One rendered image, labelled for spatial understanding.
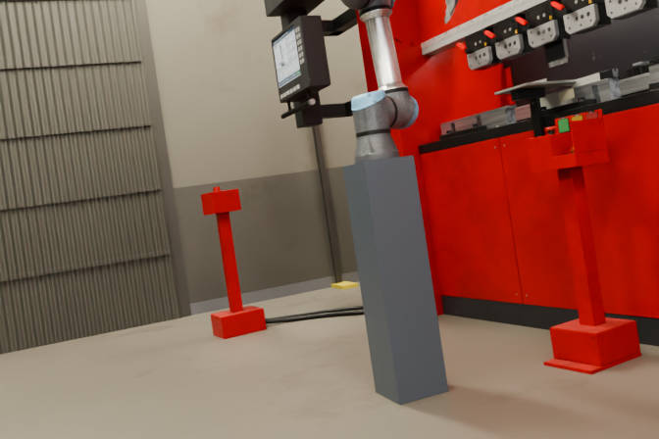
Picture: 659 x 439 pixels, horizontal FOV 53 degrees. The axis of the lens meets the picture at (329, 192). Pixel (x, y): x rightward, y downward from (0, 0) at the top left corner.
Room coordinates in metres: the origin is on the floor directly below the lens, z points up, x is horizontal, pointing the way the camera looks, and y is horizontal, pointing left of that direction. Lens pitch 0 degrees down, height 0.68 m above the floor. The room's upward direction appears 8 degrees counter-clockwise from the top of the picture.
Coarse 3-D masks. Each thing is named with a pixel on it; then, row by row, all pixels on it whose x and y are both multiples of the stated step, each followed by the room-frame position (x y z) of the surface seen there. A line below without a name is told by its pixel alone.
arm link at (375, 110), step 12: (360, 96) 2.17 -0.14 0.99; (372, 96) 2.16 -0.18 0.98; (384, 96) 2.19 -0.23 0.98; (360, 108) 2.17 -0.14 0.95; (372, 108) 2.16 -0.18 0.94; (384, 108) 2.18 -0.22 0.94; (396, 108) 2.23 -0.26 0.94; (360, 120) 2.17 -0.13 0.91; (372, 120) 2.16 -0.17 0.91; (384, 120) 2.17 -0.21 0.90
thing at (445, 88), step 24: (408, 0) 3.46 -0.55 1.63; (360, 24) 3.58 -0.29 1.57; (408, 24) 3.45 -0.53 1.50; (408, 48) 3.44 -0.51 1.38; (456, 48) 3.58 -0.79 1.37; (408, 72) 3.43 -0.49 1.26; (432, 72) 3.50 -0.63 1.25; (456, 72) 3.57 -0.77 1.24; (480, 72) 3.64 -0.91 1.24; (504, 72) 3.72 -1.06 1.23; (432, 96) 3.49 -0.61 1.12; (456, 96) 3.56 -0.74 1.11; (480, 96) 3.63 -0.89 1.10; (504, 96) 3.71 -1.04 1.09; (432, 120) 3.48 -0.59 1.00; (408, 144) 3.40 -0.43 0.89; (432, 264) 3.42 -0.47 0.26
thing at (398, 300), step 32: (384, 160) 2.13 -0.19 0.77; (352, 192) 2.22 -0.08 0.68; (384, 192) 2.12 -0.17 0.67; (416, 192) 2.16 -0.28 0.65; (352, 224) 2.25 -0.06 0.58; (384, 224) 2.11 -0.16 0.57; (416, 224) 2.15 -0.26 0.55; (384, 256) 2.11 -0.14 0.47; (416, 256) 2.15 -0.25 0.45; (384, 288) 2.10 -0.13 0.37; (416, 288) 2.14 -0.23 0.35; (384, 320) 2.12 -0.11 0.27; (416, 320) 2.14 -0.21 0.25; (384, 352) 2.15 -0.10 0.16; (416, 352) 2.13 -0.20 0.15; (384, 384) 2.18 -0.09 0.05; (416, 384) 2.12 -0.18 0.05
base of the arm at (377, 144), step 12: (360, 132) 2.18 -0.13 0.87; (372, 132) 2.16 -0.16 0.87; (384, 132) 2.17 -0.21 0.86; (360, 144) 2.18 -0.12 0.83; (372, 144) 2.15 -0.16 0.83; (384, 144) 2.15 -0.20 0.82; (360, 156) 2.17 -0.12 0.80; (372, 156) 2.14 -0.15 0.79; (384, 156) 2.14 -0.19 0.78; (396, 156) 2.17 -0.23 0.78
